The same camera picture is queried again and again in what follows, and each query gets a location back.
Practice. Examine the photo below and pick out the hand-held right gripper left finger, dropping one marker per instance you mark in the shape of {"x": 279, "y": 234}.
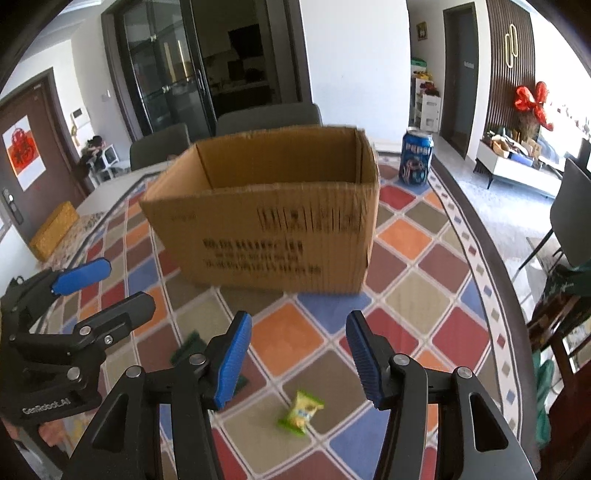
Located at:
{"x": 233, "y": 364}

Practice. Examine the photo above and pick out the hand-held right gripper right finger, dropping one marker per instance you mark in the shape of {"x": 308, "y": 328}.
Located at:
{"x": 364, "y": 364}

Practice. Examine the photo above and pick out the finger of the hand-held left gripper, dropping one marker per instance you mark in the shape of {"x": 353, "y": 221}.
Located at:
{"x": 124, "y": 311}
{"x": 81, "y": 277}

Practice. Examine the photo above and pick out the green yellow candy packet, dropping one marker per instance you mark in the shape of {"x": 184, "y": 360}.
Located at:
{"x": 302, "y": 410}

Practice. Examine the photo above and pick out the brown cardboard box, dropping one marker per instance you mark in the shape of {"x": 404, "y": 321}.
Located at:
{"x": 277, "y": 221}

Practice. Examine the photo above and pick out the dark green snack packet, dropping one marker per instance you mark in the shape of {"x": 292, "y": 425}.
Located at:
{"x": 187, "y": 348}

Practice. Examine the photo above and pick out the yellow box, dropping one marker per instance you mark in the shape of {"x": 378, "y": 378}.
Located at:
{"x": 53, "y": 230}

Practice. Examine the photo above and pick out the colourful diamond pattern tablecloth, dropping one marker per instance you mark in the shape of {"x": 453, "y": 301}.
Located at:
{"x": 286, "y": 337}

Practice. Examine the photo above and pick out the black door lock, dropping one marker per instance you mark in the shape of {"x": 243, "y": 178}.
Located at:
{"x": 12, "y": 207}

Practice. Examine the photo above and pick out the black bag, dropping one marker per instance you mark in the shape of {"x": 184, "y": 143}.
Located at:
{"x": 92, "y": 150}

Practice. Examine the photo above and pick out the brown entrance door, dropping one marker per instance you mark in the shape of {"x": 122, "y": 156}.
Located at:
{"x": 51, "y": 152}

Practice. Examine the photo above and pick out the red paper door poster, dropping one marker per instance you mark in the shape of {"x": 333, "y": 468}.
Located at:
{"x": 23, "y": 152}

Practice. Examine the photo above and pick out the grey dining chair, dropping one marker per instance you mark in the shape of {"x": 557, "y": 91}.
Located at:
{"x": 268, "y": 119}
{"x": 159, "y": 147}

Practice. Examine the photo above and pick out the brown wooden chair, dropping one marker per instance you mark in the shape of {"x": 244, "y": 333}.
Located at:
{"x": 561, "y": 332}

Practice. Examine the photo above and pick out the blue soda can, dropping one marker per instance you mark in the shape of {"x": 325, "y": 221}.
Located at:
{"x": 415, "y": 159}

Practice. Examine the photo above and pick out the black glass door cabinet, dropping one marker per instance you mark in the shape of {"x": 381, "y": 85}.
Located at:
{"x": 157, "y": 74}

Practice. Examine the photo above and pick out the green cloth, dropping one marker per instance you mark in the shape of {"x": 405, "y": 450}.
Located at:
{"x": 565, "y": 281}

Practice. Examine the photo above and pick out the white low cabinet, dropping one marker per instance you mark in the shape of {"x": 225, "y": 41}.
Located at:
{"x": 517, "y": 177}

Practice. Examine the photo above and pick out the dark dining chair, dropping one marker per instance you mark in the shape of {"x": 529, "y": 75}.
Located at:
{"x": 572, "y": 217}

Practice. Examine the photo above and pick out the white toy shelf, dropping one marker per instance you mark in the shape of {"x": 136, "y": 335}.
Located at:
{"x": 427, "y": 110}

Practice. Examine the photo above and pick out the pile of paper boxes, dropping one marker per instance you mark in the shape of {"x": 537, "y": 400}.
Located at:
{"x": 512, "y": 145}

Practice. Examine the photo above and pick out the dark interior door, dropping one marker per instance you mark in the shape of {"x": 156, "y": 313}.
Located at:
{"x": 461, "y": 83}

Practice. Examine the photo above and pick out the red bow decoration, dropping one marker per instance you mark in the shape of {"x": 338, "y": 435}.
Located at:
{"x": 526, "y": 99}

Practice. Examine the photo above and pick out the white wall intercom panel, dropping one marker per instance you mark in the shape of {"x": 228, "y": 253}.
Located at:
{"x": 81, "y": 114}

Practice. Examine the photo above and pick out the small wall picture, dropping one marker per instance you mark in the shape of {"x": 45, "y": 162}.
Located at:
{"x": 422, "y": 31}

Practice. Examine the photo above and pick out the gold wall ornament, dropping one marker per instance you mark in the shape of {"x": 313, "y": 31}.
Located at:
{"x": 509, "y": 44}

